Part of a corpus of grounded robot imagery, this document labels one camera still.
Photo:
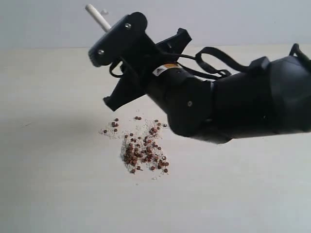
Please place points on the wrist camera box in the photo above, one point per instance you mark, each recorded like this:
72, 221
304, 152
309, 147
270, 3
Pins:
116, 38

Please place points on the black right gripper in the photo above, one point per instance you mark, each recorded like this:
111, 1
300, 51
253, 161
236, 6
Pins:
158, 75

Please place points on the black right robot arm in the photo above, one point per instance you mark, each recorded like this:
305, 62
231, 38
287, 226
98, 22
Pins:
223, 102

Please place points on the white wall plug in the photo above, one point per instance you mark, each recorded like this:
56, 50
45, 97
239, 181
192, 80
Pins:
105, 12

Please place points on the white paint brush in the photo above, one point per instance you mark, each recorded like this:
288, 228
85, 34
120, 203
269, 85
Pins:
96, 15

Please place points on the pile of brown pellets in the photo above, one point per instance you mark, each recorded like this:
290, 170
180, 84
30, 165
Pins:
141, 139

